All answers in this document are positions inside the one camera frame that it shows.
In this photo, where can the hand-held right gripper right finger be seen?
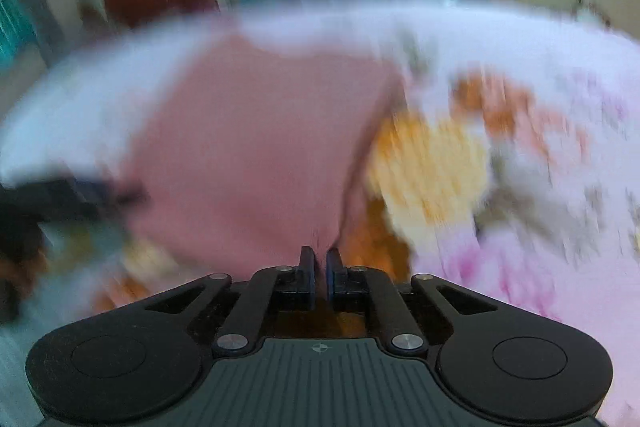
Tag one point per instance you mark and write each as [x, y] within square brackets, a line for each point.
[330, 279]

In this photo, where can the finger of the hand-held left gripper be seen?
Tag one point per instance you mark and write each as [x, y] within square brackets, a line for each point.
[95, 197]

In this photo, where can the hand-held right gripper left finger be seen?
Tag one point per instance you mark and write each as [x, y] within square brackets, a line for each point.
[312, 279]

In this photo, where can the pink knit shirt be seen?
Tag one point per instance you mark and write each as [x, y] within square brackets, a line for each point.
[250, 147]

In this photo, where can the teal striped cloth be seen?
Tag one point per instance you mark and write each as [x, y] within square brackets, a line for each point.
[15, 22]

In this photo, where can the white floral bed sheet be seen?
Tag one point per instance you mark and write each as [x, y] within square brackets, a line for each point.
[540, 217]

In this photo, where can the small white brown object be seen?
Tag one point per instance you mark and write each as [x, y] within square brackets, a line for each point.
[592, 9]

